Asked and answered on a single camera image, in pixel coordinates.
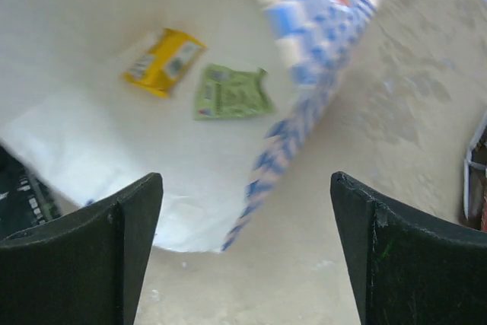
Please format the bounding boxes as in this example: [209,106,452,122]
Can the small green snack packet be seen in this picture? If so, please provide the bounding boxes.
[193,64,274,120]

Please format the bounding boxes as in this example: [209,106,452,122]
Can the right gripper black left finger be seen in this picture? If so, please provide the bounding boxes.
[1,173,163,324]

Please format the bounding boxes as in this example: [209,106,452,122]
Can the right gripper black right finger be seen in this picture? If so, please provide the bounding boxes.
[330,171,486,325]

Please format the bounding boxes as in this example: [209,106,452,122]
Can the brown snack bag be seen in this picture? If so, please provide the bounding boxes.
[463,113,486,232]

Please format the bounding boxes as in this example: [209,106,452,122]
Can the checkered paper snack bag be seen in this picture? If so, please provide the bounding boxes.
[1,0,382,252]

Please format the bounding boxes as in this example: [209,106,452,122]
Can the yellow snack packet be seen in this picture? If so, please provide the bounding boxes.
[123,28,206,98]

